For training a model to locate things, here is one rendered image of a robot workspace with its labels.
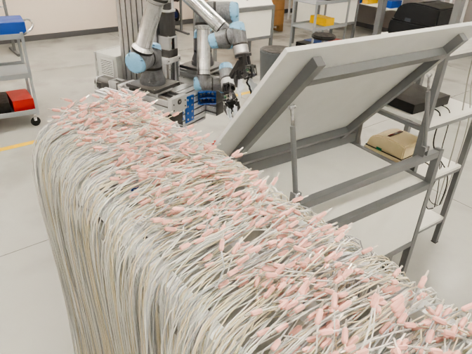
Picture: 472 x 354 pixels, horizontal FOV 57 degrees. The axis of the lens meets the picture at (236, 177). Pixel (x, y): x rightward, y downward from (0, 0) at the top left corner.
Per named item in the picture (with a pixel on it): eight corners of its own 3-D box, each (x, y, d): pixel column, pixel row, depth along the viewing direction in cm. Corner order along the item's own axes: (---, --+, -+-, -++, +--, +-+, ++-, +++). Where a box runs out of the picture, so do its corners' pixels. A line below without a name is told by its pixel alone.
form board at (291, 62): (352, 130, 280) (351, 128, 280) (491, 22, 194) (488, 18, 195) (191, 178, 221) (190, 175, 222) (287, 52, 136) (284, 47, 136)
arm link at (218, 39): (217, 46, 227) (237, 41, 222) (209, 51, 218) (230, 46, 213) (213, 31, 224) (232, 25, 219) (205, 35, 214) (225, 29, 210)
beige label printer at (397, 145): (360, 154, 295) (366, 128, 285) (380, 147, 306) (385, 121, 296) (399, 173, 274) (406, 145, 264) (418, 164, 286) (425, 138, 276)
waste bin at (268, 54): (253, 100, 566) (256, 51, 534) (260, 88, 605) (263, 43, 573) (289, 104, 558) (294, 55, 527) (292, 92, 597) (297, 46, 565)
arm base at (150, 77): (134, 83, 254) (133, 66, 249) (152, 76, 265) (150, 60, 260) (154, 88, 247) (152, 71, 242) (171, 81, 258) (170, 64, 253)
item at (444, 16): (385, 34, 255) (392, -2, 245) (409, 29, 267) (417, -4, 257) (431, 45, 234) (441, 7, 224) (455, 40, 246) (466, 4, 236)
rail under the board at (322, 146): (189, 186, 226) (189, 175, 223) (348, 138, 285) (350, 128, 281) (194, 190, 222) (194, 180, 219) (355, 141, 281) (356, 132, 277)
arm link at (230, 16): (211, 34, 291) (213, -4, 237) (234, 34, 292) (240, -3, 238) (211, 51, 290) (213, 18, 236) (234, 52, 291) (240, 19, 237)
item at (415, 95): (368, 97, 276) (370, 88, 272) (403, 89, 293) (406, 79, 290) (411, 115, 253) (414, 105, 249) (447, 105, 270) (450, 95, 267)
